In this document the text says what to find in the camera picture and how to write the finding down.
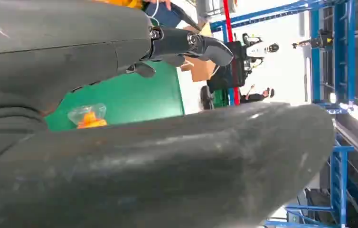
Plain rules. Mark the white and black background robot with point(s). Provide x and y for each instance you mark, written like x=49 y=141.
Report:
x=259 y=49

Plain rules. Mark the brown cardboard box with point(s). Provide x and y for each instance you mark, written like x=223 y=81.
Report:
x=202 y=70

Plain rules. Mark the green table mat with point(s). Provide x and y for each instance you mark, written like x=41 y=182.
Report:
x=135 y=94

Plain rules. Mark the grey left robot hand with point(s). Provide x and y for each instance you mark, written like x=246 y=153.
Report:
x=172 y=176

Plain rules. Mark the yellow sheet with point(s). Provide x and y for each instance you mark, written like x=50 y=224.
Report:
x=119 y=2

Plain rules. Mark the black device on rack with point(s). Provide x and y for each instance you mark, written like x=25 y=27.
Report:
x=322 y=40

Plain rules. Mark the background person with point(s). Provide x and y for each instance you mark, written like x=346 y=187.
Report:
x=256 y=97

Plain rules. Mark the green crate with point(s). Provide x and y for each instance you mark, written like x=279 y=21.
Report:
x=221 y=98

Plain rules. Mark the red post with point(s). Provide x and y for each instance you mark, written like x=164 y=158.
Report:
x=229 y=19

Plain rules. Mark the blue metal rack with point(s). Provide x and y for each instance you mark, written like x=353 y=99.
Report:
x=344 y=47

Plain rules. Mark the orange drink bottle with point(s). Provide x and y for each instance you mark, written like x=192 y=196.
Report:
x=89 y=119

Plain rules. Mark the black carrying case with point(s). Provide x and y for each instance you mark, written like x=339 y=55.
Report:
x=226 y=75

